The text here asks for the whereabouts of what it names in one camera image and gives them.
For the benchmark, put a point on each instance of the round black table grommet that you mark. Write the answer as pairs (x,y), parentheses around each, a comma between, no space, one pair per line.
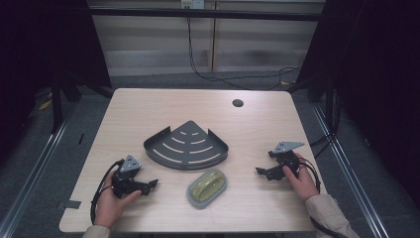
(237,102)

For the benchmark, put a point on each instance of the white wall socket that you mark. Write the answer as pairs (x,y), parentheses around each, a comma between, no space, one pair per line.
(192,3)

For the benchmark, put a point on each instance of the yellow tape piece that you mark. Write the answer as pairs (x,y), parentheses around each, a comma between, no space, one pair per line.
(45,104)

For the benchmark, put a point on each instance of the metal floor rail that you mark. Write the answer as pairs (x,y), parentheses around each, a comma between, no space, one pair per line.
(36,168)
(350,172)

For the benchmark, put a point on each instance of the black horizontal frame bar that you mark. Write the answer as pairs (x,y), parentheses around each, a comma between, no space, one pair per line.
(204,13)

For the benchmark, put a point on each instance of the grey tape strip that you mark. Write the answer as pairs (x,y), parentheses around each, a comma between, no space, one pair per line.
(71,204)

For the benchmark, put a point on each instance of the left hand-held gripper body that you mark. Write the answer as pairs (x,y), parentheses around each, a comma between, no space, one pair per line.
(129,164)

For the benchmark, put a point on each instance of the black metal stand post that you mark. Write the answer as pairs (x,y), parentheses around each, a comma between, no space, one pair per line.
(56,105)

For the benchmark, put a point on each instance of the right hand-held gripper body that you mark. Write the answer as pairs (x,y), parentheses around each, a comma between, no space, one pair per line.
(286,158)

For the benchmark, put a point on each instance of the person's left hand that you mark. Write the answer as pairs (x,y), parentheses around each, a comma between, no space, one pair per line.
(109,206)

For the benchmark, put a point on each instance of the dark curtain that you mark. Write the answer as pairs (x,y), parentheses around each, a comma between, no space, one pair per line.
(379,82)
(39,49)

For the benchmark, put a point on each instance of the dark grey metal corner shelf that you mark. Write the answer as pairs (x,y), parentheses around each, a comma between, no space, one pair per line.
(188,147)

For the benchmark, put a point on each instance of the person's right hand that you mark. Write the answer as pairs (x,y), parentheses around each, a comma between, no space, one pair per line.
(302,183)

